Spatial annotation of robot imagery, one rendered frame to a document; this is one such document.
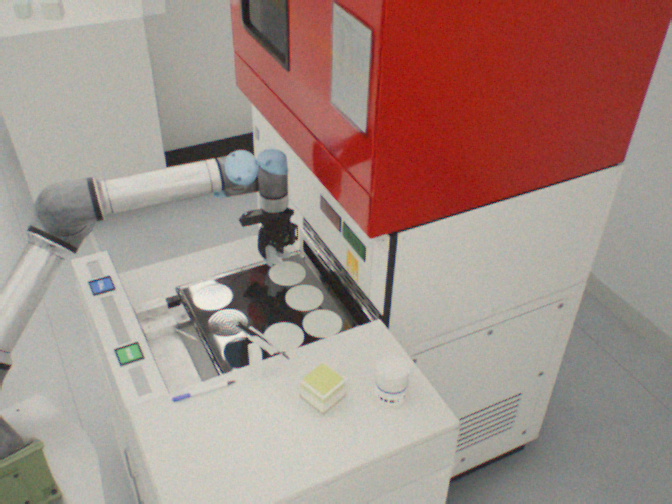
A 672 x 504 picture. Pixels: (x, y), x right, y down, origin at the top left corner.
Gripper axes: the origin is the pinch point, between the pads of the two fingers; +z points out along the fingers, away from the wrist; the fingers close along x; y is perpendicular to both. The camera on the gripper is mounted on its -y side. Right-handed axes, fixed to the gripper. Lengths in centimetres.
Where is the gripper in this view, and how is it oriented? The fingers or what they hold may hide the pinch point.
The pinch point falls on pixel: (270, 261)
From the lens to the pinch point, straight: 205.1
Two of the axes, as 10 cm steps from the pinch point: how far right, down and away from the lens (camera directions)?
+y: 8.3, 3.6, -4.1
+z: -0.2, 7.7, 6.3
